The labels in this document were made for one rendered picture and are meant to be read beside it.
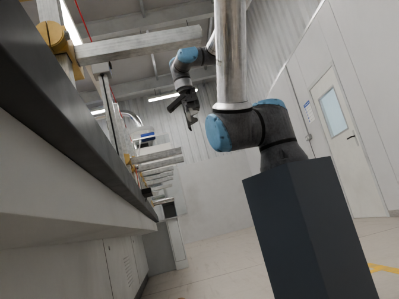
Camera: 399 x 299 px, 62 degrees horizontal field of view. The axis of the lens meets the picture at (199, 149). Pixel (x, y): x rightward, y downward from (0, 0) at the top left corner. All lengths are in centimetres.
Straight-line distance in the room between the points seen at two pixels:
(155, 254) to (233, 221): 642
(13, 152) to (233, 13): 97
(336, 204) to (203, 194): 944
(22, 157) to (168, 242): 415
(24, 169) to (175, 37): 43
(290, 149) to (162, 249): 339
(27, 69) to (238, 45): 96
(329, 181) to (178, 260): 326
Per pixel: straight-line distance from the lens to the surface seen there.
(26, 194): 36
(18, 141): 37
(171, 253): 448
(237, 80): 121
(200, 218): 1061
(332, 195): 131
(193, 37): 70
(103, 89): 143
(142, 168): 187
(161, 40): 69
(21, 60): 30
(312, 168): 126
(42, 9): 71
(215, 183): 1071
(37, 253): 95
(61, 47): 64
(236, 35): 120
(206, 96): 1145
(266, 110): 131
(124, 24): 764
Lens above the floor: 48
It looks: 12 degrees up
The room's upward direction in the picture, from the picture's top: 14 degrees counter-clockwise
